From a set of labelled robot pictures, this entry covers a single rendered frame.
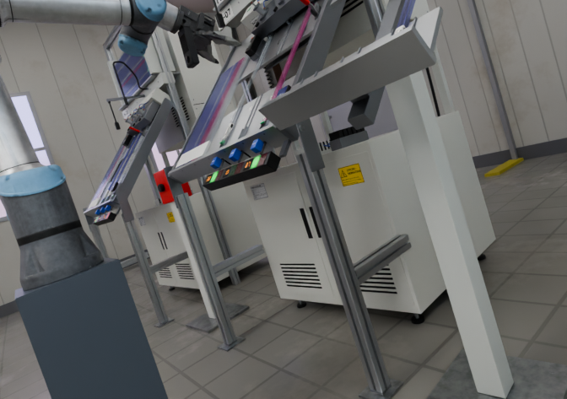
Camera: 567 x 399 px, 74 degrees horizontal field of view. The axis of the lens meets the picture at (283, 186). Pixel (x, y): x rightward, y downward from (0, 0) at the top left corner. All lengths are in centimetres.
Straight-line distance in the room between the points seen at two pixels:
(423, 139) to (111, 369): 77
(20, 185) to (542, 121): 376
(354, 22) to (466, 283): 104
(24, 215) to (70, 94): 465
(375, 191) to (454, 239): 39
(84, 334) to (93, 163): 450
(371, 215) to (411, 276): 22
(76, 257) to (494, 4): 379
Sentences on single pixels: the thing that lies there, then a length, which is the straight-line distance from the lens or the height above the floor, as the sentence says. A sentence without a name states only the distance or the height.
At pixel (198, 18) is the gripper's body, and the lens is 131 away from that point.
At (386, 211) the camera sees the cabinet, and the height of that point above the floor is 40.
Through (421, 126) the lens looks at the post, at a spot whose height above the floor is 62.
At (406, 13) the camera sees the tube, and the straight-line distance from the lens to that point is 70.
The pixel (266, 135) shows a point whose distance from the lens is 99.
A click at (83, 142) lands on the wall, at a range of 532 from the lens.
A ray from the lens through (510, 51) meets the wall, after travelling 401.
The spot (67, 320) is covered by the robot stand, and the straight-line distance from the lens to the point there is 84.
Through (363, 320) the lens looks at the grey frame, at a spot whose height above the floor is 20.
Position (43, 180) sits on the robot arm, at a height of 74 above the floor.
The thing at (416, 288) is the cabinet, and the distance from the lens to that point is 128.
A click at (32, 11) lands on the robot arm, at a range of 103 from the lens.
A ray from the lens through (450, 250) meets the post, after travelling 89.
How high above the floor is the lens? 63
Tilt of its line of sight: 3 degrees down
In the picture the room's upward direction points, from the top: 18 degrees counter-clockwise
